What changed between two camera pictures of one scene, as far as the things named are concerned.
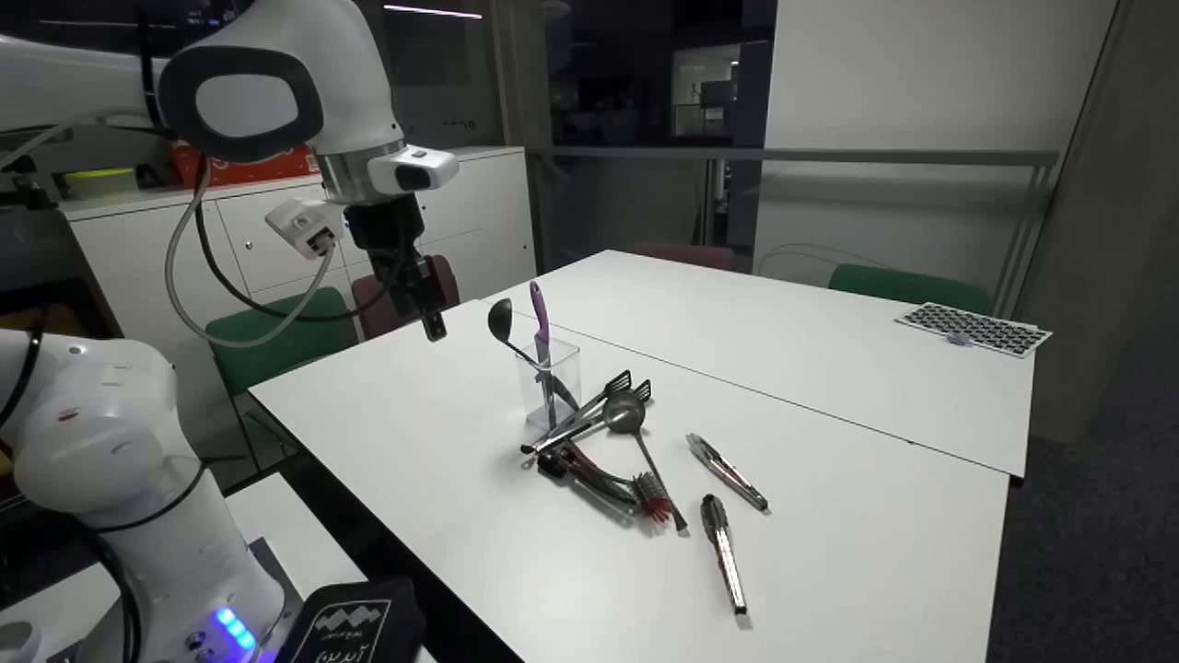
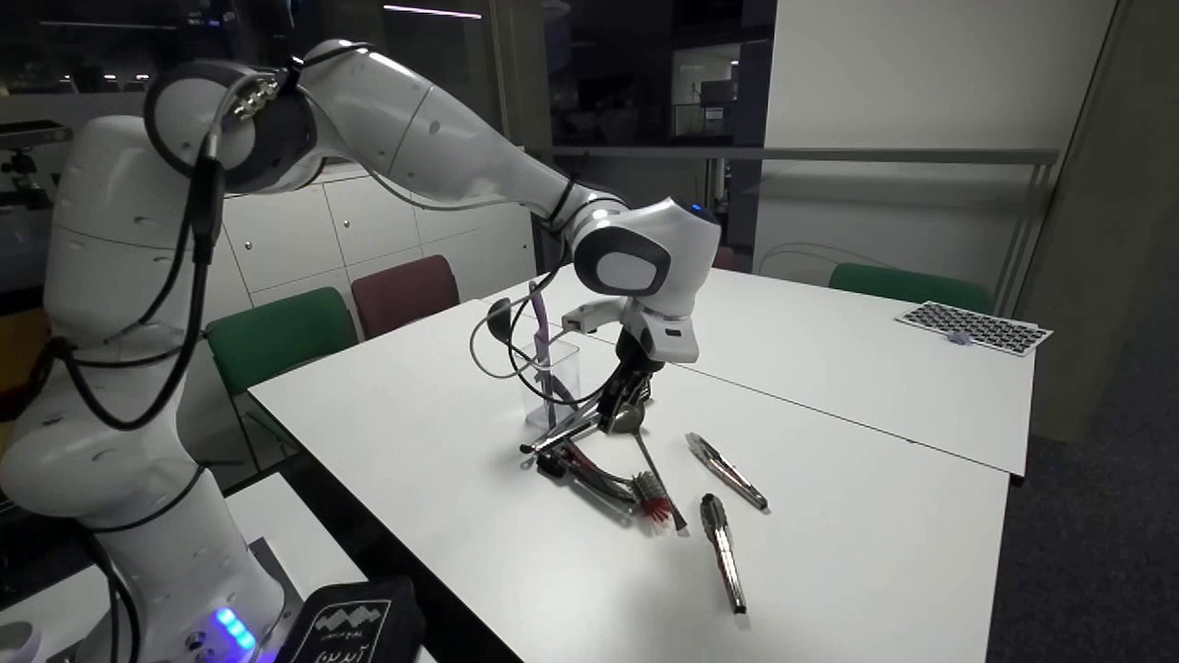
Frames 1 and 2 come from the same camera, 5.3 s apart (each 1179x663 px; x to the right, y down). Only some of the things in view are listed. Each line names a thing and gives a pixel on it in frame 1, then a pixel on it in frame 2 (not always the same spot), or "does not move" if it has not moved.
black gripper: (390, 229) -> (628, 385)
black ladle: (501, 321) does not move
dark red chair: (375, 309) does not move
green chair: (266, 339) does not move
